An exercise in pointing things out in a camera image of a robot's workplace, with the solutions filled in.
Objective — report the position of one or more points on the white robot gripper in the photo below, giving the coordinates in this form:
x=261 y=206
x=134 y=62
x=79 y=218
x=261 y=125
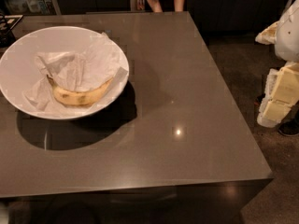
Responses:
x=288 y=36

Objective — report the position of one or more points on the yellow ripe banana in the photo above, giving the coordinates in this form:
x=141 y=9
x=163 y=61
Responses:
x=77 y=98

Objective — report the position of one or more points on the white ceramic bowl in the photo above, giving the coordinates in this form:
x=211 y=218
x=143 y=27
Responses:
x=18 y=72

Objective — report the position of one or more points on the black shoe lower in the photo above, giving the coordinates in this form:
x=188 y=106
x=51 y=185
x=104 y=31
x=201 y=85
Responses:
x=290 y=128

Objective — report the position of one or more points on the crumpled white paper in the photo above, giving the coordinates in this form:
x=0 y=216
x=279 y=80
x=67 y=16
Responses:
x=83 y=70

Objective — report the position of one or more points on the plastic bottles on shelf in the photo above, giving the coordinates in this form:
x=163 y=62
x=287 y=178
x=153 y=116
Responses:
x=30 y=7

